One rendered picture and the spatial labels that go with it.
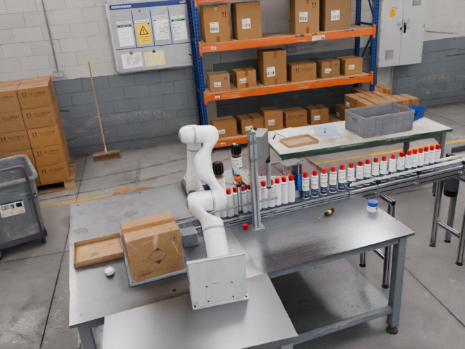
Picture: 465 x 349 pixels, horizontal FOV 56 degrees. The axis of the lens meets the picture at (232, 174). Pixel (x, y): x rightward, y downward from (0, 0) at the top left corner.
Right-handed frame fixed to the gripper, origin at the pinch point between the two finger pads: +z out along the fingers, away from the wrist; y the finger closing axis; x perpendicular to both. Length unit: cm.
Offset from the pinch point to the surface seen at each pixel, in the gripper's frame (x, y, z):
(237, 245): -4.6, -31.1, 13.6
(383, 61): -389, 371, 135
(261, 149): -47, -18, -31
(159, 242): 34, -45, -25
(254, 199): -29.5, -16.7, -0.5
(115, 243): 64, 5, -11
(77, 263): 85, -13, -22
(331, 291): -50, -28, 95
